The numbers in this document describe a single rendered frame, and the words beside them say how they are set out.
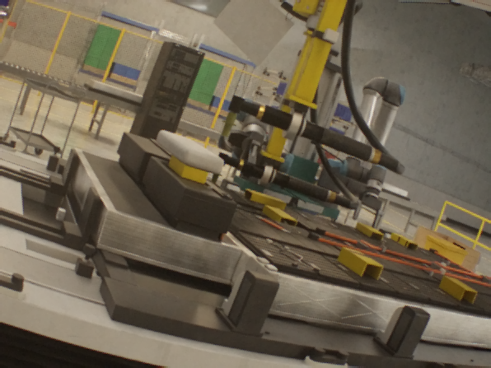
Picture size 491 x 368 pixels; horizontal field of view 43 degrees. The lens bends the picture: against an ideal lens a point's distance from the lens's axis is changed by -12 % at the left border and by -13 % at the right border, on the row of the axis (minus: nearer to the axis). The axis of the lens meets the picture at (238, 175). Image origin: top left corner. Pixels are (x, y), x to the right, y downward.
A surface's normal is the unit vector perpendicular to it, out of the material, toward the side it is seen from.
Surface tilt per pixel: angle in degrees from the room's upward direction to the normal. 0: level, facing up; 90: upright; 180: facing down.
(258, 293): 90
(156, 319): 90
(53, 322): 90
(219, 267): 90
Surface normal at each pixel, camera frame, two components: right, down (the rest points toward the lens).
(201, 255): 0.33, 0.22
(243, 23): -0.59, -0.14
